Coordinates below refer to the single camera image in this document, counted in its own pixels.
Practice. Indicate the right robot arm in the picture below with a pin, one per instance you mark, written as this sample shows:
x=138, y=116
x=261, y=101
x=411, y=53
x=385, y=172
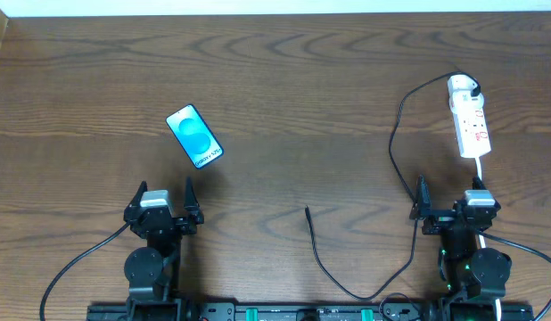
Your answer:
x=476, y=276

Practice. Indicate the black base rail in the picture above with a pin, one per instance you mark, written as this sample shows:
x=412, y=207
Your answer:
x=223, y=311

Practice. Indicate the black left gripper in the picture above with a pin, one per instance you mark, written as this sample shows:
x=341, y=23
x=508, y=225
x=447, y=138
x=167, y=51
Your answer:
x=162, y=222

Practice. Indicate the blue Samsung Galaxy smartphone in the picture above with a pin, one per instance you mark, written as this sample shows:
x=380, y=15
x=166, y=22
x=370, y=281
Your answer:
x=195, y=137

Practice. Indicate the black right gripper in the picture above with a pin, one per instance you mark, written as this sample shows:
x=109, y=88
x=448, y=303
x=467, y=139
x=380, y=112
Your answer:
x=450, y=216

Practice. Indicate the white USB wall charger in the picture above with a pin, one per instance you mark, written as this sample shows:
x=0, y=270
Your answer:
x=464, y=94

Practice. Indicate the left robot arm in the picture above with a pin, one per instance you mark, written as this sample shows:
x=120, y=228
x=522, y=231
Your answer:
x=153, y=270

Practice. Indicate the white power strip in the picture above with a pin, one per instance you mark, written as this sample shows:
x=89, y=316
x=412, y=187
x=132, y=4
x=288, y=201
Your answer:
x=472, y=133

